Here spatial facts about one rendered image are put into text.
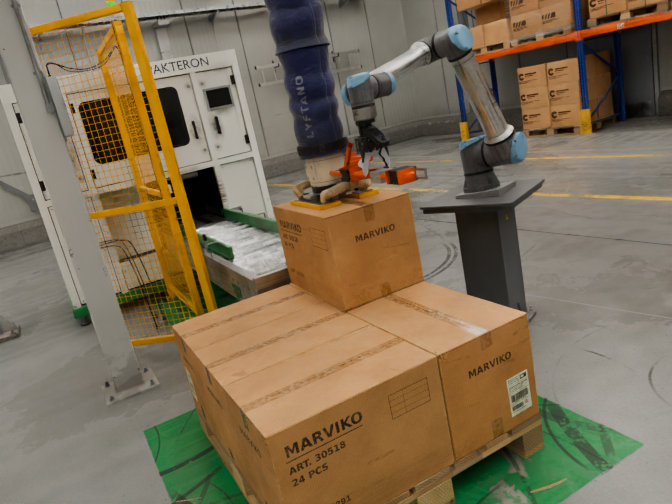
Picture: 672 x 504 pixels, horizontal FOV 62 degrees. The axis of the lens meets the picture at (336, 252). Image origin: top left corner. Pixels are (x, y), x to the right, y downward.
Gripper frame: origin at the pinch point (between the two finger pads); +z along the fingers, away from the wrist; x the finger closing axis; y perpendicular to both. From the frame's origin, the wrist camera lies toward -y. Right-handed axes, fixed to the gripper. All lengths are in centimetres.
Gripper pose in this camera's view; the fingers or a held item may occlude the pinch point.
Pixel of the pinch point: (378, 171)
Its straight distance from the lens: 218.8
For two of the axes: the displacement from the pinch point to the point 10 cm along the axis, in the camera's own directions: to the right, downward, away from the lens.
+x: -8.7, 2.9, -4.0
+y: -4.6, -1.5, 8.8
